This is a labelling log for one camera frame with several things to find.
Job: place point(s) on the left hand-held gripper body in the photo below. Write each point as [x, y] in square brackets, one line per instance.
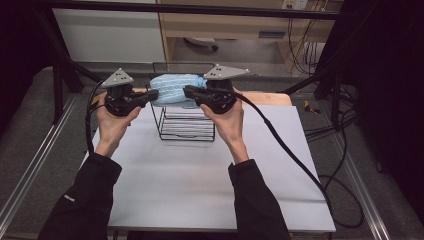
[120, 96]

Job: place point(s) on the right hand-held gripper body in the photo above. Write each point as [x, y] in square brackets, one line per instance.
[218, 96]

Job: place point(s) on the blue white striped towel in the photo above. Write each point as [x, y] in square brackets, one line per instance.
[171, 90]

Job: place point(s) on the person's right hand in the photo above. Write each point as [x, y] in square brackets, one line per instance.
[226, 128]

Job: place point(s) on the person's left hand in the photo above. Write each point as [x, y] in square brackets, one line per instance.
[113, 133]

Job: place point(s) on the office chair base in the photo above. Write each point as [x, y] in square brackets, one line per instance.
[201, 41]

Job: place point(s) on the white cabinet panel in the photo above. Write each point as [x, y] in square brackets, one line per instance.
[110, 36]

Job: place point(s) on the black metal stand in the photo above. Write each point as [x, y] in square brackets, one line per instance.
[336, 96]
[58, 90]

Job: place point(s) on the light wooden desk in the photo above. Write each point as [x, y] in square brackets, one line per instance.
[233, 26]

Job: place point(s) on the yellow black small object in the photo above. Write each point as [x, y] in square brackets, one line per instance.
[311, 107]

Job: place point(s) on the white power strip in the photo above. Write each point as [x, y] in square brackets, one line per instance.
[295, 4]

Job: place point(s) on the black metal frame bar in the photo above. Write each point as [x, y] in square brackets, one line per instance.
[186, 9]

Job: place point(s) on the aluminium rail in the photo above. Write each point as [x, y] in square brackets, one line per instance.
[361, 186]
[36, 166]

